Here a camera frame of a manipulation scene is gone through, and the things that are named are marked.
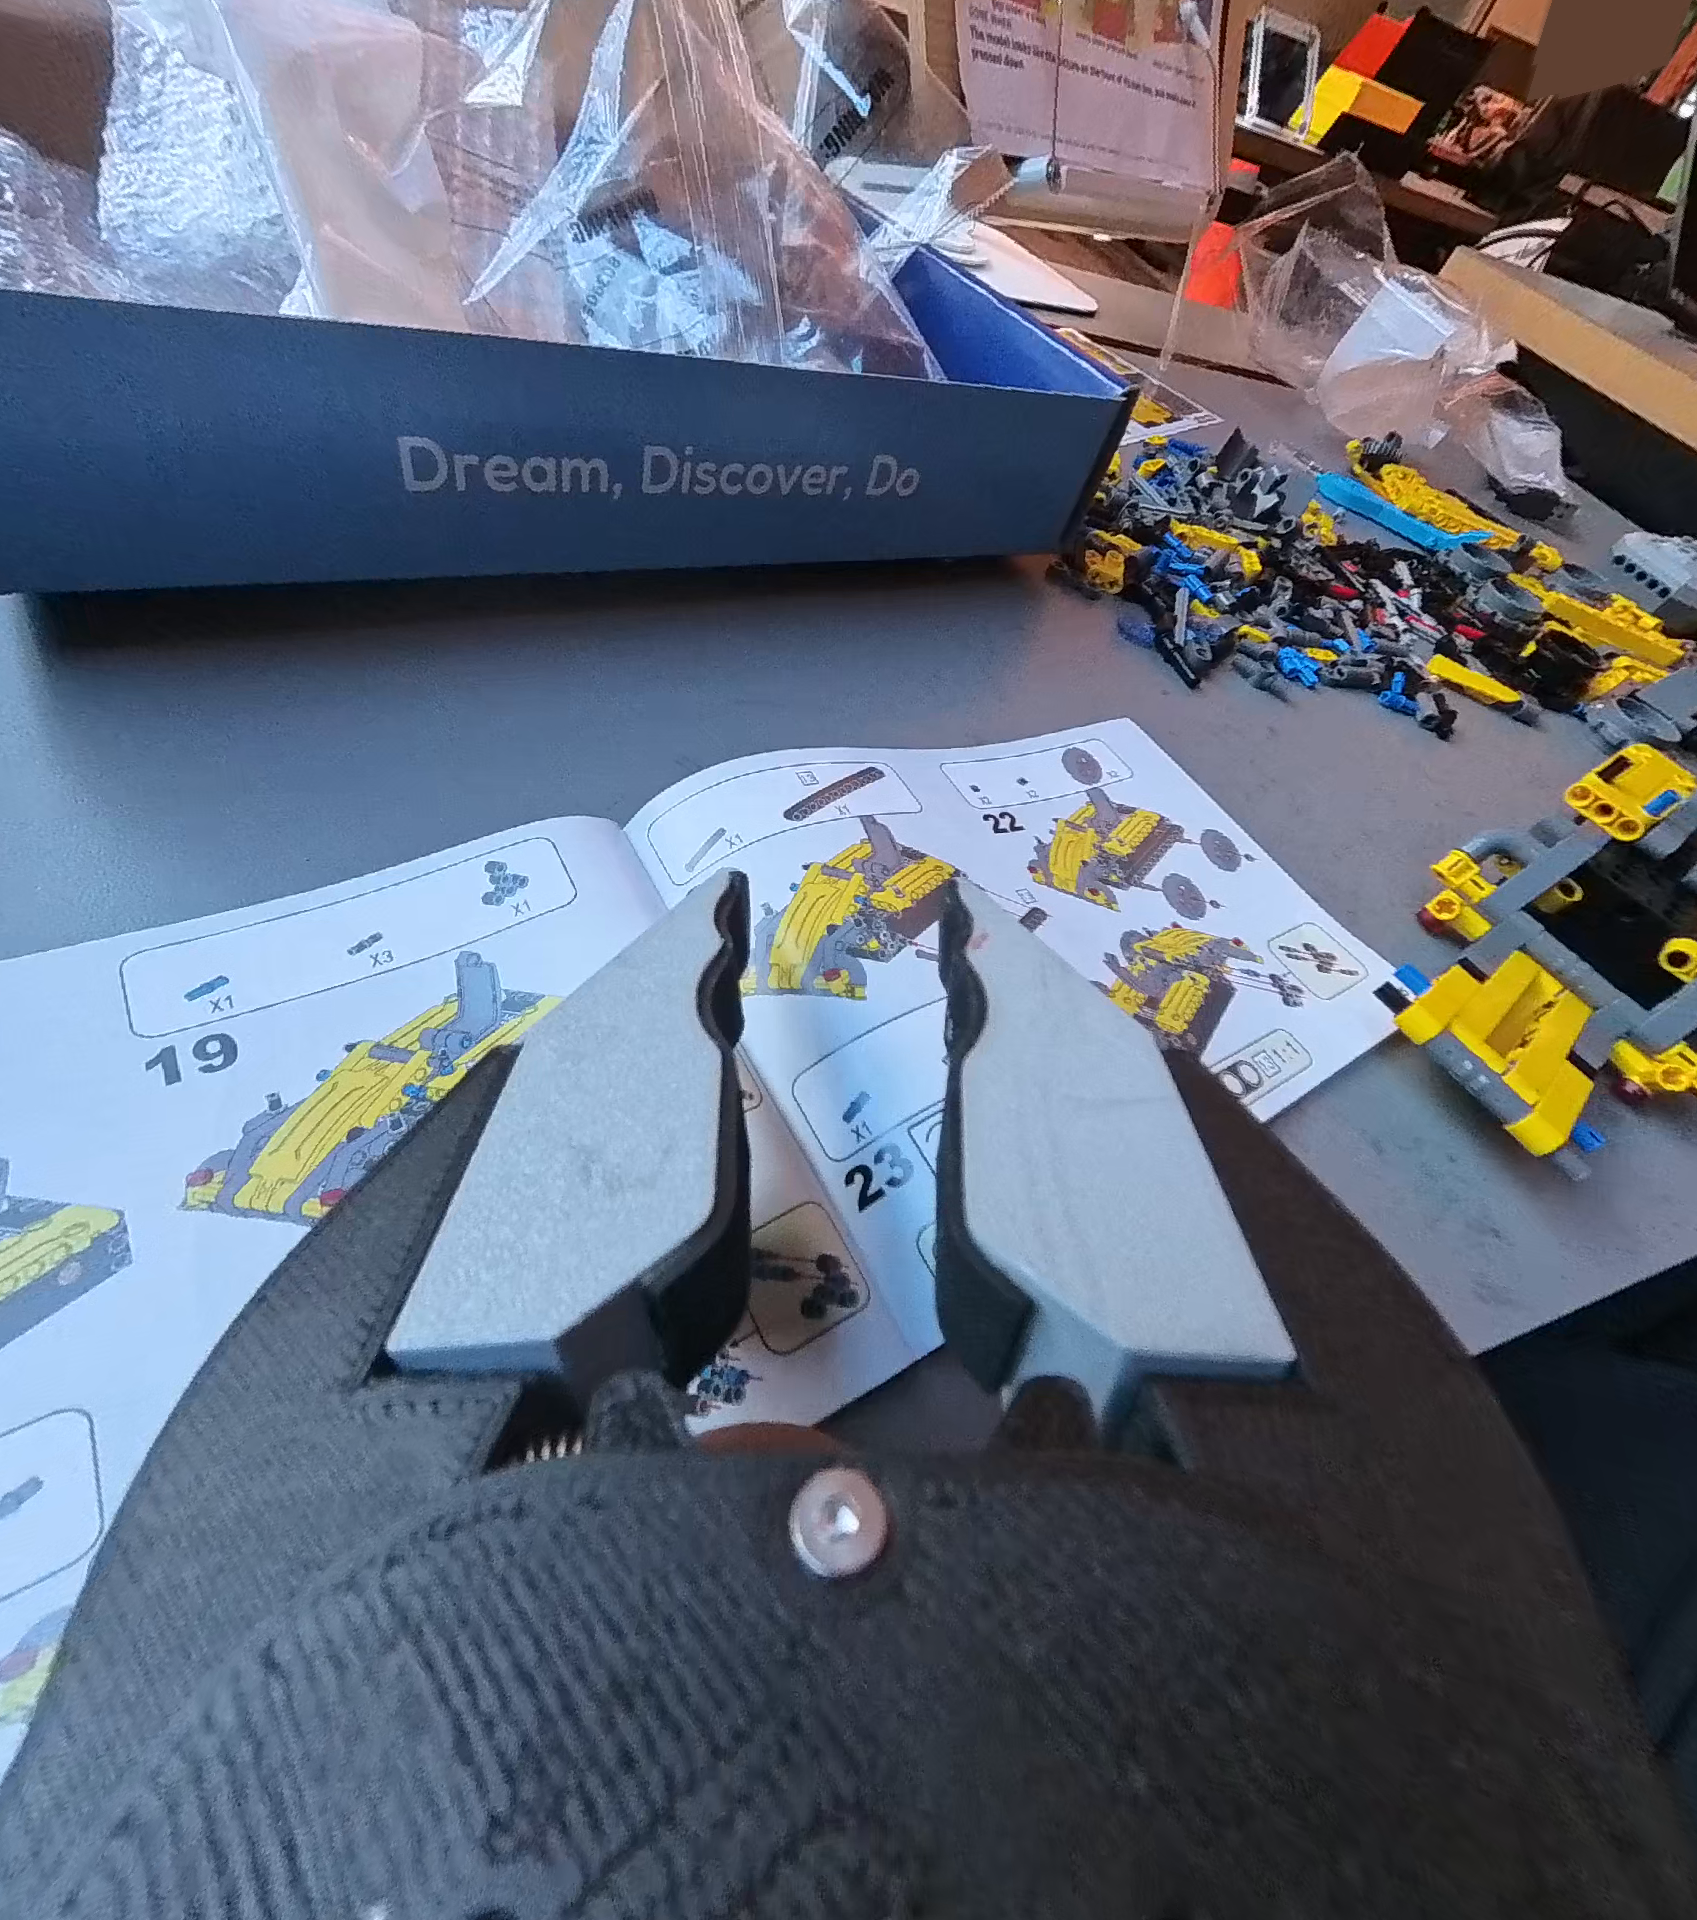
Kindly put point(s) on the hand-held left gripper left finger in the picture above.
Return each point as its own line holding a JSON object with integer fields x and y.
{"x": 593, "y": 1185}

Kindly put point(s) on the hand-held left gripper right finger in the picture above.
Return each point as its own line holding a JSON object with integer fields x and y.
{"x": 1119, "y": 1201}

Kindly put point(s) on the pile of small building pieces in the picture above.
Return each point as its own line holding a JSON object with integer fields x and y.
{"x": 1284, "y": 601}

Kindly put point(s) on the grey desk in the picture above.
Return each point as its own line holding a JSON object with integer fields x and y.
{"x": 339, "y": 721}

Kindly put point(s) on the instruction booklet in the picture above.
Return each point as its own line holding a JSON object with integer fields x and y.
{"x": 562, "y": 914}

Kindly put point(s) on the partly built yellow vehicle model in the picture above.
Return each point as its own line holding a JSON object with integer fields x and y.
{"x": 1507, "y": 1021}

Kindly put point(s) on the small yellow curved panel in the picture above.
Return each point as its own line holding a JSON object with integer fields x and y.
{"x": 1475, "y": 680}

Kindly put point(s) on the blue brick separator tool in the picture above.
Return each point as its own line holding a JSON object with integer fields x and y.
{"x": 1387, "y": 506}

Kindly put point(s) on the heap of yellow beams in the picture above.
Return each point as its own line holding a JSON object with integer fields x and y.
{"x": 1614, "y": 614}

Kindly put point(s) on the blue cardboard kit box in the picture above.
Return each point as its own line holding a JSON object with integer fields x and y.
{"x": 262, "y": 465}

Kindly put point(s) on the black gear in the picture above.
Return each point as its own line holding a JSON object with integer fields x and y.
{"x": 1375, "y": 451}

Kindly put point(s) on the grey battery box brick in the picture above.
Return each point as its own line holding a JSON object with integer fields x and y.
{"x": 1695, "y": 585}

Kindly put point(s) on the clear plastic bag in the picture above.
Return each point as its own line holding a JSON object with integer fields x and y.
{"x": 1403, "y": 345}

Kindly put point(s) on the pale sign stand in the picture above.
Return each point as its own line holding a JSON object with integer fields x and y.
{"x": 1035, "y": 262}

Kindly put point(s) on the clear plastic bags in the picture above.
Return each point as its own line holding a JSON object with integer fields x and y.
{"x": 609, "y": 181}

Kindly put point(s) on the pale adjoining table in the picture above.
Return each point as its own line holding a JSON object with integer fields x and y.
{"x": 1614, "y": 301}

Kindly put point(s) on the printed paper sheet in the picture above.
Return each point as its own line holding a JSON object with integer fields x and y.
{"x": 1090, "y": 74}

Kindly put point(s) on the bubble wrap sheet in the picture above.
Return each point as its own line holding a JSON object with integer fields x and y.
{"x": 112, "y": 165}

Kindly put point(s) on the red yellow black boxes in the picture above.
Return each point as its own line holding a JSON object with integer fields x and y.
{"x": 1373, "y": 90}

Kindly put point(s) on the yellow long frame beam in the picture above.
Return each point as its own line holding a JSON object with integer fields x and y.
{"x": 1447, "y": 510}

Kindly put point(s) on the small picture frame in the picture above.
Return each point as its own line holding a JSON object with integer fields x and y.
{"x": 1284, "y": 74}

